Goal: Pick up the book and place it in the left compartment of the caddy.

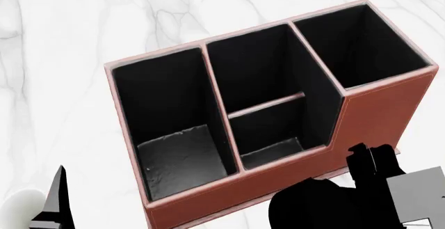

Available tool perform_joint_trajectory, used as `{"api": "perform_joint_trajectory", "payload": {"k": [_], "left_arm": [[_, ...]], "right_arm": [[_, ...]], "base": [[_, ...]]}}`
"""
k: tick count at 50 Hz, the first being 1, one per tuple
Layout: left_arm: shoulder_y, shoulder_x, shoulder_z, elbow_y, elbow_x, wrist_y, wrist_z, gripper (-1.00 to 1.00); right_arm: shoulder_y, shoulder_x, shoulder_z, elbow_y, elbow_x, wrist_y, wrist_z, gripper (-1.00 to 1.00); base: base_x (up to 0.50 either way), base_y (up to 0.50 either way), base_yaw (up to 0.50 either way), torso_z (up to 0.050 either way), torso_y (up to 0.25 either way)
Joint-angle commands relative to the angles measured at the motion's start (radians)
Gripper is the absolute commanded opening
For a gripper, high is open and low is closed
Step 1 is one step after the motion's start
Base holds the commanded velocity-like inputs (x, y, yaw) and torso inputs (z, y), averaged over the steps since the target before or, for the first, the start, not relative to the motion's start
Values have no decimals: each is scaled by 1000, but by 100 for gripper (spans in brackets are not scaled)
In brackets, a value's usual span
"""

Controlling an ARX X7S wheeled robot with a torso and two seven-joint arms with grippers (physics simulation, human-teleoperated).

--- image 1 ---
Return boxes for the white rounded object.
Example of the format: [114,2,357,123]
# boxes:
[0,187,54,229]

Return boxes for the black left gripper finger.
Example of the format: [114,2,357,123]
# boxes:
[42,164,76,229]

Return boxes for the grey camera box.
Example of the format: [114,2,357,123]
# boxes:
[386,166,445,229]

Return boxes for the brown leather desk caddy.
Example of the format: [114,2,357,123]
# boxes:
[103,0,441,228]

